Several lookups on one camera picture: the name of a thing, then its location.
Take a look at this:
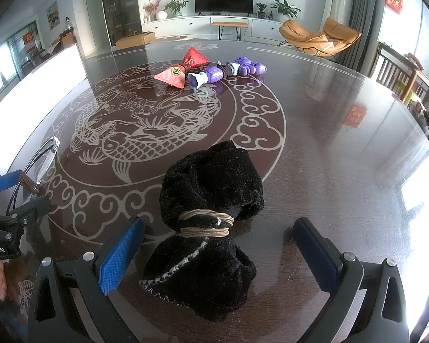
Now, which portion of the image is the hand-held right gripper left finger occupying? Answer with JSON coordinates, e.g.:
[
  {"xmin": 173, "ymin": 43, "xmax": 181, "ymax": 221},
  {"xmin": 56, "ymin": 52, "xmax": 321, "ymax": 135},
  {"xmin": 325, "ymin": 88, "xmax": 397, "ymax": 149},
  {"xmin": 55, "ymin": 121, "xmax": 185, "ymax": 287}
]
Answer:
[{"xmin": 28, "ymin": 216, "xmax": 146, "ymax": 343}]

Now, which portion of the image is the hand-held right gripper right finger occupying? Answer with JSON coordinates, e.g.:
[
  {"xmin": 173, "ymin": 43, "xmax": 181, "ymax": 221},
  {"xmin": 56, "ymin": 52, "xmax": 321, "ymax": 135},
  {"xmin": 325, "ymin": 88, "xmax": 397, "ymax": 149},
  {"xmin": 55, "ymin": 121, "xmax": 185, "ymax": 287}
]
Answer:
[{"xmin": 293, "ymin": 217, "xmax": 410, "ymax": 343}]

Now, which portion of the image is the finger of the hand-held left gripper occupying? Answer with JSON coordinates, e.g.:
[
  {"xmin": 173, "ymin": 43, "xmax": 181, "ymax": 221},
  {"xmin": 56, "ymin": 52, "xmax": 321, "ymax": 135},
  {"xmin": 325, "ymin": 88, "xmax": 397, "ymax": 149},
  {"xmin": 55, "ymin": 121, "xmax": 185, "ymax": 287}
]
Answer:
[
  {"xmin": 0, "ymin": 196, "xmax": 51, "ymax": 244},
  {"xmin": 0, "ymin": 172, "xmax": 25, "ymax": 208}
]

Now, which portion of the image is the black fleece cloth bundle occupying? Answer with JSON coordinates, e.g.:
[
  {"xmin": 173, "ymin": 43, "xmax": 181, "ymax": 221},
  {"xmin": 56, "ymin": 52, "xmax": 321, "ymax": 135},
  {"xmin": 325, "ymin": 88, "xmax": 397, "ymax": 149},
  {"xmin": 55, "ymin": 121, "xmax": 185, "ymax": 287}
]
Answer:
[{"xmin": 140, "ymin": 140, "xmax": 265, "ymax": 322}]

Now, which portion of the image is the dark patterned glass desktop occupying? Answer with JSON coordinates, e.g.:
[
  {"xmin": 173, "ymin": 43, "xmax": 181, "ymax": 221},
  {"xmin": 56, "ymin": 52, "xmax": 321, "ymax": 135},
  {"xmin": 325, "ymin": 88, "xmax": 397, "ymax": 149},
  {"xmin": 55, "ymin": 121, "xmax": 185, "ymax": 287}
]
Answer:
[{"xmin": 0, "ymin": 39, "xmax": 429, "ymax": 343}]

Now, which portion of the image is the beige rubber band on cloth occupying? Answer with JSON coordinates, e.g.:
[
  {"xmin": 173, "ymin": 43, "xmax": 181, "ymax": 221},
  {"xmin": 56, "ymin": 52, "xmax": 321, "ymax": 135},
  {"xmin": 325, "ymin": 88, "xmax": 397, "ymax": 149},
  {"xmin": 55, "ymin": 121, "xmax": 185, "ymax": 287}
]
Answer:
[{"xmin": 178, "ymin": 209, "xmax": 235, "ymax": 238}]

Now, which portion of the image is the wooden side chair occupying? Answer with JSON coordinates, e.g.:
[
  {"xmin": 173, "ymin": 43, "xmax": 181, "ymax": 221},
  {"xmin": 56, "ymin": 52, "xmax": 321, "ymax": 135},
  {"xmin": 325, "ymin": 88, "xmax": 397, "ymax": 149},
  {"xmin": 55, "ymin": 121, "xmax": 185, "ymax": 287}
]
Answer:
[{"xmin": 59, "ymin": 29, "xmax": 76, "ymax": 49}]

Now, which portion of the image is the brown cardboard box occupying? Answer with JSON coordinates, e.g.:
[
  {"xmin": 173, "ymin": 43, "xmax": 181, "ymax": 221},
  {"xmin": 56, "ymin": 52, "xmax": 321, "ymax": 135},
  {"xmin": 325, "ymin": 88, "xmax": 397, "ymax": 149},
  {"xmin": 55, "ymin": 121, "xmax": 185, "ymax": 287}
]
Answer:
[{"xmin": 115, "ymin": 31, "xmax": 156, "ymax": 50}]

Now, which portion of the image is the wooden slatted dining chair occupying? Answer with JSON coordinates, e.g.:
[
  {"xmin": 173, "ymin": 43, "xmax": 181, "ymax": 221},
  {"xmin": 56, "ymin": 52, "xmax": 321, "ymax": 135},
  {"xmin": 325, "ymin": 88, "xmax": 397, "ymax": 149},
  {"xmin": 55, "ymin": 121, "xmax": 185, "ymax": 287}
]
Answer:
[{"xmin": 372, "ymin": 42, "xmax": 429, "ymax": 111}]

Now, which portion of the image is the purple toy robot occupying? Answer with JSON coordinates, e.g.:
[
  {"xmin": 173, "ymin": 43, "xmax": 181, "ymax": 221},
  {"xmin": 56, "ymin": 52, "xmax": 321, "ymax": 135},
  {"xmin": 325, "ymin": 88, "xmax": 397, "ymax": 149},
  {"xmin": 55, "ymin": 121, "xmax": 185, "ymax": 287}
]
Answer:
[{"xmin": 188, "ymin": 56, "xmax": 267, "ymax": 90}]

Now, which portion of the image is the dark glass display cabinet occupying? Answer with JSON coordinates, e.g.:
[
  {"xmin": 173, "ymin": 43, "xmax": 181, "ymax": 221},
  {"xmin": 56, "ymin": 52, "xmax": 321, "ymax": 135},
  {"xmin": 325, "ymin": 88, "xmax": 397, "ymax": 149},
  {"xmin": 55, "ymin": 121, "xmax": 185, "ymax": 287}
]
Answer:
[{"xmin": 99, "ymin": 0, "xmax": 143, "ymax": 47}]

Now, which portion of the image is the red plastic toy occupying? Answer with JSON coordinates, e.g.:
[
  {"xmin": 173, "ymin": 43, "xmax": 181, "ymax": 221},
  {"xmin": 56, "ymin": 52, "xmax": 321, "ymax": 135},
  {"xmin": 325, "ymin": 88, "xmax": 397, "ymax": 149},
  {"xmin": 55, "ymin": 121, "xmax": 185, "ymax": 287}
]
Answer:
[{"xmin": 154, "ymin": 46, "xmax": 211, "ymax": 90}]

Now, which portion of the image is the orange lounge chair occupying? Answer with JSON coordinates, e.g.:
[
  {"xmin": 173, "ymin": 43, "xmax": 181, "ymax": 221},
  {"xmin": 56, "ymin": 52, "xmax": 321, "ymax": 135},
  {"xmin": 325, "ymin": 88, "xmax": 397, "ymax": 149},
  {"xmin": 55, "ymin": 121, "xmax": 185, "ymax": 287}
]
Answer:
[{"xmin": 277, "ymin": 18, "xmax": 362, "ymax": 58}]

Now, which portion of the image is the red flower arrangement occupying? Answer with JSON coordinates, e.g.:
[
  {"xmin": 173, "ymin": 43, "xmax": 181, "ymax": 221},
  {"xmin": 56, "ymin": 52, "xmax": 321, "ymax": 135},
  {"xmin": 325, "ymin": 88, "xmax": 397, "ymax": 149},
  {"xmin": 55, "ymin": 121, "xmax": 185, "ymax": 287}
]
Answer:
[{"xmin": 143, "ymin": 0, "xmax": 162, "ymax": 22}]

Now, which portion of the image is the white low television cabinet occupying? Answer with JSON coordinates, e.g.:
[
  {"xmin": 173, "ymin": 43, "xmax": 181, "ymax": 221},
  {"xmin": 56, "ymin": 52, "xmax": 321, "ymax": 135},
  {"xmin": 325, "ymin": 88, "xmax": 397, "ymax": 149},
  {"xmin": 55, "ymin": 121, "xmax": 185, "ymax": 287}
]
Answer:
[{"xmin": 141, "ymin": 14, "xmax": 294, "ymax": 40}]

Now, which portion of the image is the grey curtain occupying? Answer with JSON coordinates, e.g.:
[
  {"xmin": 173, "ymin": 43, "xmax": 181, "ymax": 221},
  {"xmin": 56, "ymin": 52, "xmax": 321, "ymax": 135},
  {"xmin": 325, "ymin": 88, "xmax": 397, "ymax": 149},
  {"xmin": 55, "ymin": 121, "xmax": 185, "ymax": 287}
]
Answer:
[{"xmin": 354, "ymin": 0, "xmax": 380, "ymax": 75}]

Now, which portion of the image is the bushy green potted plant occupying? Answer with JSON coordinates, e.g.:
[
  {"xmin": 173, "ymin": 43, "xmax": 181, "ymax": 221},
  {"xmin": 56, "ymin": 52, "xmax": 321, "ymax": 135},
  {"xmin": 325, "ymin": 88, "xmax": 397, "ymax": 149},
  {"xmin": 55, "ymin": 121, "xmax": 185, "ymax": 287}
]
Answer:
[{"xmin": 164, "ymin": 0, "xmax": 189, "ymax": 17}]

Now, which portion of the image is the wooden bench with black legs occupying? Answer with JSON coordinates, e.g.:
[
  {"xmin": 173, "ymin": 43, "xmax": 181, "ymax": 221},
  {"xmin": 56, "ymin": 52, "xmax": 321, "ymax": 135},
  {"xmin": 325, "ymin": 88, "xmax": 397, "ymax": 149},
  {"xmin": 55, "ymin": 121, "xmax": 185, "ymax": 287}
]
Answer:
[{"xmin": 212, "ymin": 21, "xmax": 249, "ymax": 41}]

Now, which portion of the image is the large green potted plant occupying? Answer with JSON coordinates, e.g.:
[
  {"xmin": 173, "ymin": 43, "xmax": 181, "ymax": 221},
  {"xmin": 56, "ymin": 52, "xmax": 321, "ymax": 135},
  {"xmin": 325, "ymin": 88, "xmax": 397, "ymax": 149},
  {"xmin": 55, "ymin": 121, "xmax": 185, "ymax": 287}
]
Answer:
[{"xmin": 270, "ymin": 0, "xmax": 301, "ymax": 22}]

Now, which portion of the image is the black flat television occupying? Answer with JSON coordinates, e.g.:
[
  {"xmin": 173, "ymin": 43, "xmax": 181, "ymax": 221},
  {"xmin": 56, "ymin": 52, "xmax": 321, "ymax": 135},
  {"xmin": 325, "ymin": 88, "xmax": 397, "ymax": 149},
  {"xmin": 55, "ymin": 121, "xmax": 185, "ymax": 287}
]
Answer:
[{"xmin": 194, "ymin": 0, "xmax": 255, "ymax": 15}]

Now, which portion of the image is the framed wall painting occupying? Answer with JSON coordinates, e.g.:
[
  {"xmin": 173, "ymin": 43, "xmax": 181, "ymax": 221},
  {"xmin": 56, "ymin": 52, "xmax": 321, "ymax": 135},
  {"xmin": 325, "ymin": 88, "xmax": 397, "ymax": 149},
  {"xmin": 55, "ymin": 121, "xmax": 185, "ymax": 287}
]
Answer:
[{"xmin": 46, "ymin": 1, "xmax": 59, "ymax": 30}]

